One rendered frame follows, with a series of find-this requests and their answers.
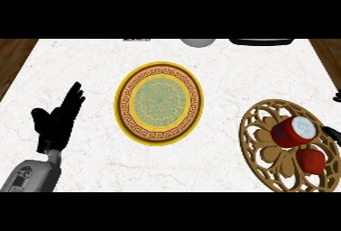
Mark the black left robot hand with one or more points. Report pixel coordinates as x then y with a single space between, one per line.
58 123

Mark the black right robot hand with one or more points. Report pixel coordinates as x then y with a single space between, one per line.
334 131

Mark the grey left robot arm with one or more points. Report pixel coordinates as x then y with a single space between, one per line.
32 176

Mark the red can with pale lid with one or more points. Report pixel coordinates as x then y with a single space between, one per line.
294 131

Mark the brown openwork wooden placemat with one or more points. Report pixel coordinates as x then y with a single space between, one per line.
270 150

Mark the yellow rimmed patterned plate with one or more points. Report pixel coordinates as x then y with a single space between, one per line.
158 103

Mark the red bell pepper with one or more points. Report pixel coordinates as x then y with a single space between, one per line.
310 160

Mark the black appliance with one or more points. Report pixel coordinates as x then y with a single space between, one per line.
261 41

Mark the grey round object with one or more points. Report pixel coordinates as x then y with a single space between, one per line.
198 42

